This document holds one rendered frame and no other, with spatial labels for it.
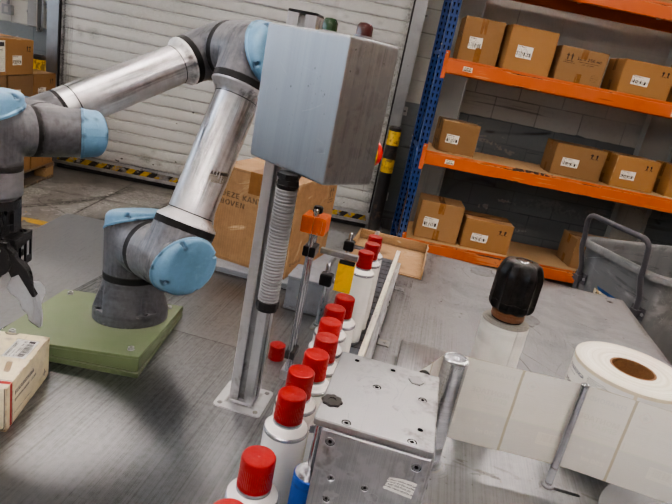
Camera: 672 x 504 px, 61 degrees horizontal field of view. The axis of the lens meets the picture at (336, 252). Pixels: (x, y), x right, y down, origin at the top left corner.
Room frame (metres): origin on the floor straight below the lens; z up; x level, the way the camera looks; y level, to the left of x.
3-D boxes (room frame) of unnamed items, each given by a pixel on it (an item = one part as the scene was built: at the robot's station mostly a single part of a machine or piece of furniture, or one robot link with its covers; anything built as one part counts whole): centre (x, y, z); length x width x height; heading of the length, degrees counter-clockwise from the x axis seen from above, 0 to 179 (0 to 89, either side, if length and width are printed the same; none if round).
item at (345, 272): (0.93, -0.02, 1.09); 0.03 x 0.01 x 0.06; 82
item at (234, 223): (1.65, 0.20, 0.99); 0.30 x 0.24 x 0.27; 162
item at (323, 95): (0.84, 0.06, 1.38); 0.17 x 0.10 x 0.19; 47
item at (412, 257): (1.92, -0.18, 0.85); 0.30 x 0.26 x 0.04; 172
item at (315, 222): (0.93, 0.01, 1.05); 0.10 x 0.04 x 0.33; 82
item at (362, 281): (1.13, -0.06, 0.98); 0.05 x 0.05 x 0.20
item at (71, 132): (0.88, 0.46, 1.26); 0.11 x 0.11 x 0.08; 51
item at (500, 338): (0.97, -0.33, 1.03); 0.09 x 0.09 x 0.30
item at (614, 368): (0.95, -0.57, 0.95); 0.20 x 0.20 x 0.14
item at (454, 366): (0.77, -0.21, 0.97); 0.05 x 0.05 x 0.19
